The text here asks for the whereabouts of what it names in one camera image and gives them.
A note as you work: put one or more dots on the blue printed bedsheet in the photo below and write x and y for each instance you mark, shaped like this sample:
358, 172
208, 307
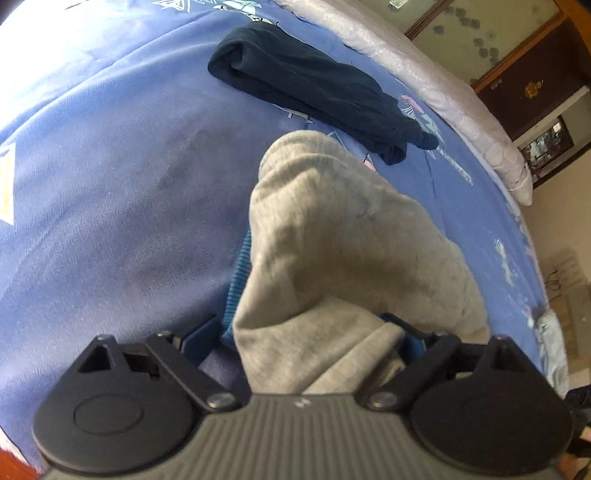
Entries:
115, 184

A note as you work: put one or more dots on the grey pants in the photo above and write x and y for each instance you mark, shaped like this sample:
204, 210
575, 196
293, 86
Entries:
346, 240

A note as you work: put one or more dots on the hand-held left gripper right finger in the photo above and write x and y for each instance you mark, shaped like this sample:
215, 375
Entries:
413, 344

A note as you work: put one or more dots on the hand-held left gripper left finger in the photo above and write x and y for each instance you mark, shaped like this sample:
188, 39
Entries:
201, 339

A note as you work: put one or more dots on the dark wooden cabinet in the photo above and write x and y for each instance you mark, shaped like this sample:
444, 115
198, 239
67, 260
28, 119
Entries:
531, 92

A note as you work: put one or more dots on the floral sliding door panels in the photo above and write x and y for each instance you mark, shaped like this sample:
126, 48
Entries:
508, 27

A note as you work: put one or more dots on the light blue cloth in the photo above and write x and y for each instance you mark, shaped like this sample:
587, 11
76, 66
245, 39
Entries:
551, 341

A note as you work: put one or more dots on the navy blue pants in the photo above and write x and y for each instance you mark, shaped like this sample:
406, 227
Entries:
300, 78

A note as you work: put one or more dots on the dark cloth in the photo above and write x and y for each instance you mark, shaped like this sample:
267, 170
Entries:
579, 399

